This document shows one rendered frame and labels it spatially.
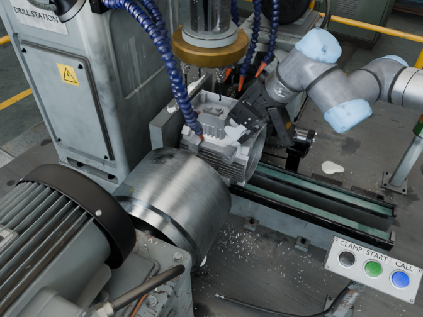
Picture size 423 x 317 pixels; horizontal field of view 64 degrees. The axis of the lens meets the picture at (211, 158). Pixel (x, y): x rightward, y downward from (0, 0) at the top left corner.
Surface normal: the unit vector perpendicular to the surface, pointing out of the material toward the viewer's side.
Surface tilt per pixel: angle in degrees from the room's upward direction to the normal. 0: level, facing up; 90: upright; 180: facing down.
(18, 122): 0
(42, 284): 55
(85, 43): 90
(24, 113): 0
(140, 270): 0
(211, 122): 90
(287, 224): 90
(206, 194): 43
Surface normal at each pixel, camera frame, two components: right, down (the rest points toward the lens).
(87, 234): 0.74, -0.16
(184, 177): 0.28, -0.60
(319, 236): -0.43, 0.62
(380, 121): 0.01, -0.72
